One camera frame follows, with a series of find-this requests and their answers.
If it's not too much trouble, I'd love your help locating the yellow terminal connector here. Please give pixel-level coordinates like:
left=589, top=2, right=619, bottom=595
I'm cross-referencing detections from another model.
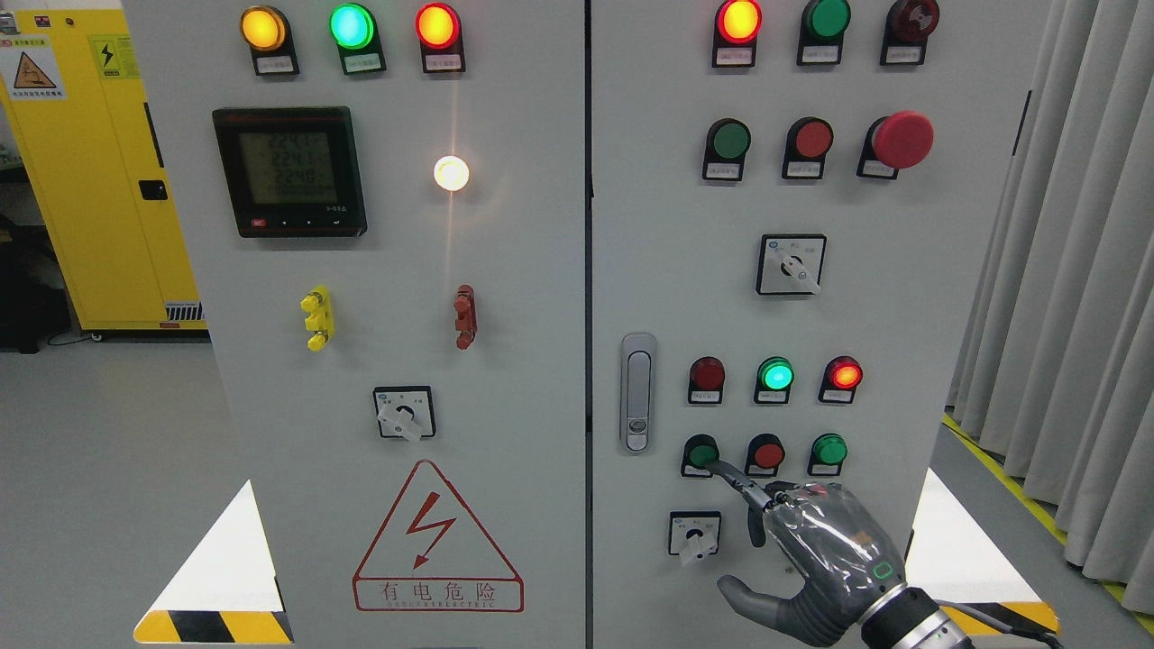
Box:
left=300, top=285, right=334, bottom=352

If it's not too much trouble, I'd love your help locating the green lit lamp middle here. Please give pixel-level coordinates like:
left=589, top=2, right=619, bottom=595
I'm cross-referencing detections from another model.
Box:
left=754, top=356, right=795, bottom=404

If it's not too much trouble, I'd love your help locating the green indicator lamp top left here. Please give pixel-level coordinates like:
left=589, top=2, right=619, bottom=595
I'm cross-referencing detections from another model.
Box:
left=328, top=3, right=387, bottom=77

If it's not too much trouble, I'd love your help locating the red electric hazard warning sticker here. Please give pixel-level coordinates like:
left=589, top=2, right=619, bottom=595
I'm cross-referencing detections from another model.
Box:
left=352, top=460, right=525, bottom=613

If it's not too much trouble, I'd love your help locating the left door selector switch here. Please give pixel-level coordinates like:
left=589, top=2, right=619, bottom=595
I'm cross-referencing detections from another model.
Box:
left=372, top=386, right=437, bottom=441

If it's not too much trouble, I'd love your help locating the lower red push button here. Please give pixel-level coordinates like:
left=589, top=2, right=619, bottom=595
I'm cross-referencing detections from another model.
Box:
left=745, top=433, right=786, bottom=478

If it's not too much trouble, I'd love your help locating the grey electrical control cabinet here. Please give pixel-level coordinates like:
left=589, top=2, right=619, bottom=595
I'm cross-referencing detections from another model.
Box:
left=121, top=0, right=1056, bottom=649

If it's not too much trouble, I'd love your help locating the black digital power meter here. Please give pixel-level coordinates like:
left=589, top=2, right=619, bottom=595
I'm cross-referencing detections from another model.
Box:
left=213, top=106, right=367, bottom=238

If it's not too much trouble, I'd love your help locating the red lit lamp middle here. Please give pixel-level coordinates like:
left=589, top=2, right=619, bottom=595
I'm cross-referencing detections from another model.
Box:
left=819, top=356, right=863, bottom=404

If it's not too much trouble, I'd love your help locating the lower white selector switch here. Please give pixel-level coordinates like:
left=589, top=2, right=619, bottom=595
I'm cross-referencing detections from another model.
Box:
left=668, top=510, right=722, bottom=567

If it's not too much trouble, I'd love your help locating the green unlit lamp right door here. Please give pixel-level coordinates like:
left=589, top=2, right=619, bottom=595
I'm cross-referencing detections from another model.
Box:
left=796, top=0, right=852, bottom=67

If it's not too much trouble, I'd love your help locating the yellow safety cabinet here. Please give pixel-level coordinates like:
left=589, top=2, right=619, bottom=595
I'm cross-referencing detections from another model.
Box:
left=3, top=8, right=207, bottom=334

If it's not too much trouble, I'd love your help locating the green start push button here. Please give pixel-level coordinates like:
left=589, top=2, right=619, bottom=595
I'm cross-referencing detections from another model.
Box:
left=680, top=433, right=719, bottom=478

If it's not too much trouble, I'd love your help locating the red indicator lamp top left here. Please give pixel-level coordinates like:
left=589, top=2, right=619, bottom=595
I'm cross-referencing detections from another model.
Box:
left=415, top=3, right=466, bottom=74

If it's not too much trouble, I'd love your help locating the dark red unlit lamp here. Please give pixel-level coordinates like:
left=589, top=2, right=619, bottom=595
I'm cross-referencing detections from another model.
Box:
left=687, top=356, right=726, bottom=406

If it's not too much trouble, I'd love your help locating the upper red push button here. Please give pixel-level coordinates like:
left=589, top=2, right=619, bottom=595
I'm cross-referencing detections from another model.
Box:
left=782, top=115, right=834, bottom=180

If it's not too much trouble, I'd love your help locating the yellow indicator lamp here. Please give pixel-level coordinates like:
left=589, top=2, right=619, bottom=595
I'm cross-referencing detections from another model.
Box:
left=240, top=5, right=300, bottom=77

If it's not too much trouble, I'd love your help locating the upper right selector switch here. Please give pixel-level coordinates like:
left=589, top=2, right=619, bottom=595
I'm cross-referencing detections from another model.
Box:
left=755, top=233, right=829, bottom=296

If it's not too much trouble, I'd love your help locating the lower right green push button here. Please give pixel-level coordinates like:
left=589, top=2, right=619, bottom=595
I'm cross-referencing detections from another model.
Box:
left=807, top=433, right=848, bottom=477

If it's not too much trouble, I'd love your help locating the grey curtain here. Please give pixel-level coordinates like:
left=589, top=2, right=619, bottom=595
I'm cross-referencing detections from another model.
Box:
left=947, top=1, right=1153, bottom=616

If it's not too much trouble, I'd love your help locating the red emergency stop mushroom button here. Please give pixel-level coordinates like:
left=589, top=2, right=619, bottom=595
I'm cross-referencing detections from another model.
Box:
left=855, top=110, right=935, bottom=180

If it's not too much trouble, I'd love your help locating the white lit indicator lamp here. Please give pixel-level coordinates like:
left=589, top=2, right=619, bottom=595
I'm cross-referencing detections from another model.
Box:
left=433, top=155, right=472, bottom=193

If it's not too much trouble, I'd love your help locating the red terminal connector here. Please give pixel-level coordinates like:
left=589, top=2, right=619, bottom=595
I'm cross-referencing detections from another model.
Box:
left=454, top=284, right=478, bottom=351

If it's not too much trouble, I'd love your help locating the red lit lamp right door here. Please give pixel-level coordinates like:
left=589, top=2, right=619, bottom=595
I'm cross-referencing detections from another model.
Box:
left=710, top=0, right=763, bottom=69

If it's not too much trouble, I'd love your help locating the red push button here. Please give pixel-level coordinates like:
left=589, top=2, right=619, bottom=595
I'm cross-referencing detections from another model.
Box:
left=745, top=433, right=786, bottom=478
left=782, top=115, right=834, bottom=180

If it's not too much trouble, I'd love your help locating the grey cabinet door handle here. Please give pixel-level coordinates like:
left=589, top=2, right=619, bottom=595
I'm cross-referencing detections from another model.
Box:
left=619, top=333, right=658, bottom=453

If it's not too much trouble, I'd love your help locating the upper green push button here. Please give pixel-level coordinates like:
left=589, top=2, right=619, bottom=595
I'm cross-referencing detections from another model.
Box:
left=700, top=118, right=754, bottom=182

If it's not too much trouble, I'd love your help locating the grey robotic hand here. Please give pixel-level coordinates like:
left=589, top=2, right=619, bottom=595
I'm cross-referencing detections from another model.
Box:
left=705, top=460, right=905, bottom=646

